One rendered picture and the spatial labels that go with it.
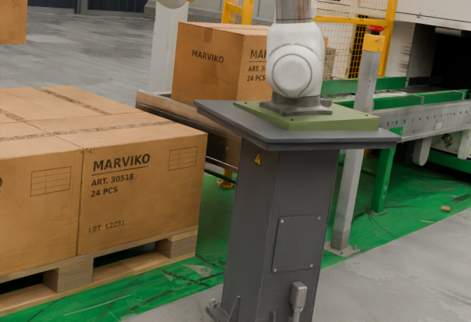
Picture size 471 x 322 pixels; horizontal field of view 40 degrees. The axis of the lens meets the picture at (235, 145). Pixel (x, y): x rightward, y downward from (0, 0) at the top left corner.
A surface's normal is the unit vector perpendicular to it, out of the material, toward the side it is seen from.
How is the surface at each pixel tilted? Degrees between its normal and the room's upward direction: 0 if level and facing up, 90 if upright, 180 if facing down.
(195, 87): 90
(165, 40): 92
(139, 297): 0
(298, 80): 96
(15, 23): 90
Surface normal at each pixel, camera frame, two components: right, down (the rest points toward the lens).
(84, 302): 0.12, -0.96
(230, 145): -0.68, 0.10
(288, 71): -0.14, 0.33
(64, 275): 0.73, 0.25
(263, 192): -0.88, 0.01
